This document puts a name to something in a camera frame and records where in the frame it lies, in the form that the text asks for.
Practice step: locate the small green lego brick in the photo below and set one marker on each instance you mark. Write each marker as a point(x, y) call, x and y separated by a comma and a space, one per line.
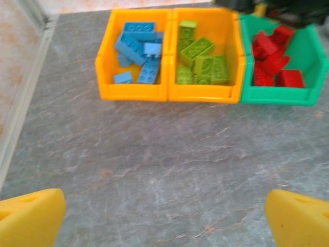
point(184, 75)

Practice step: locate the small red lego brick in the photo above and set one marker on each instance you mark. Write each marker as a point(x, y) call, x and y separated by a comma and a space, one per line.
point(290, 78)

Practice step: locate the green plastic bin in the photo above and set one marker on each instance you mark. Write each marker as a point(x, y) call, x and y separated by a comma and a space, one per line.
point(277, 96)

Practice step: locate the aluminium table edge rail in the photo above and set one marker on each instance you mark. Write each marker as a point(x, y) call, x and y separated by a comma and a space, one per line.
point(25, 90)

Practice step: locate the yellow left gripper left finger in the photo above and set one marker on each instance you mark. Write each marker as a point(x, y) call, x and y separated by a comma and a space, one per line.
point(28, 221)

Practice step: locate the aluminium frame post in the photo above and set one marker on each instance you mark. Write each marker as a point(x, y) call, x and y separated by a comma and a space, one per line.
point(38, 11)

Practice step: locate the orange plastic bin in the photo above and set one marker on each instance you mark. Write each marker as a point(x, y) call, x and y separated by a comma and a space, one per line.
point(205, 97)
point(133, 92)

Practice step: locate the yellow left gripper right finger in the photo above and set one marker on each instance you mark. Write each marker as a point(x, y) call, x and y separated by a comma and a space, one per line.
point(300, 223)

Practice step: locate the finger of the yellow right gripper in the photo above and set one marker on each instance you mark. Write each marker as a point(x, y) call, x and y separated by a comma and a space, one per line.
point(260, 10)

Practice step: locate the blue lego brick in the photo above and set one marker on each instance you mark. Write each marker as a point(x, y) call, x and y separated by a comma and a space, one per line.
point(150, 70)
point(131, 49)
point(152, 49)
point(124, 61)
point(140, 27)
point(123, 77)

